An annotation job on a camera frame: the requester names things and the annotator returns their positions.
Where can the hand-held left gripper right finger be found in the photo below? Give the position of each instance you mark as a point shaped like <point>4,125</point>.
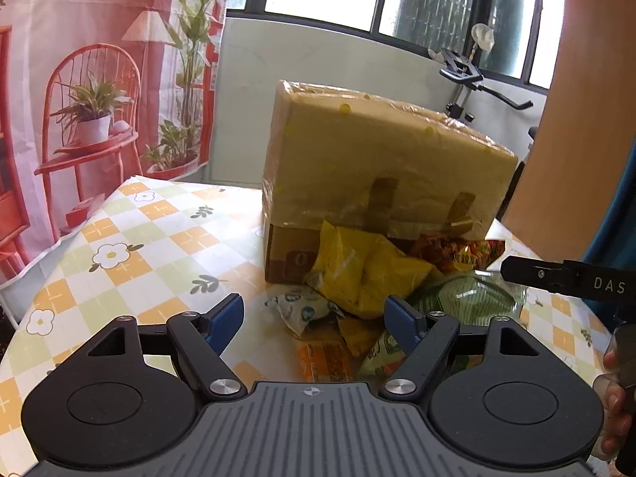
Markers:
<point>401,323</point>

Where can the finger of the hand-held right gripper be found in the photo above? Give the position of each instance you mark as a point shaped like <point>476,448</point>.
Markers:
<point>526,271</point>

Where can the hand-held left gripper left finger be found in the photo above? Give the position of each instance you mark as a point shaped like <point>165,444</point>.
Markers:
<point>224,320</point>

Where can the green and orange snack packet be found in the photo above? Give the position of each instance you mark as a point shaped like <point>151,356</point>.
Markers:
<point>377,360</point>

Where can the small yellow snack packet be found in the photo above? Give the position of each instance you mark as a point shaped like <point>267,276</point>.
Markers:
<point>358,335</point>

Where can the red snack packet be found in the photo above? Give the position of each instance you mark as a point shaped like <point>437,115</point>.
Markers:
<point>462,253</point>

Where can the large yellow snack packet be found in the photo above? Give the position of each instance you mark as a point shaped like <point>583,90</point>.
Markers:
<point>357,268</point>

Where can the white and green snack packet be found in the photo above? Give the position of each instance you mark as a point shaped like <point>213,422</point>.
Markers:
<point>298,308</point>

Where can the taped cardboard box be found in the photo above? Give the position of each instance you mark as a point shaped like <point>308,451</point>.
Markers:
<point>387,159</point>

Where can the person's right hand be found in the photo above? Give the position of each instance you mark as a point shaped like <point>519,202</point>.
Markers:
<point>618,407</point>

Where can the checked floral tablecloth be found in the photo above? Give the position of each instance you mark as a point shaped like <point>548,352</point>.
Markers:
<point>149,238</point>

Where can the brown wooden door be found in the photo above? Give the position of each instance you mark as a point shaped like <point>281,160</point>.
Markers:
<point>586,109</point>

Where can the black exercise bike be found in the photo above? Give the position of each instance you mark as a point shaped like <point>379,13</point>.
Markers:
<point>464,77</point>

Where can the printed pink backdrop cloth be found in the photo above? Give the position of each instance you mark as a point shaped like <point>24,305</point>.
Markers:
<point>74,35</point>

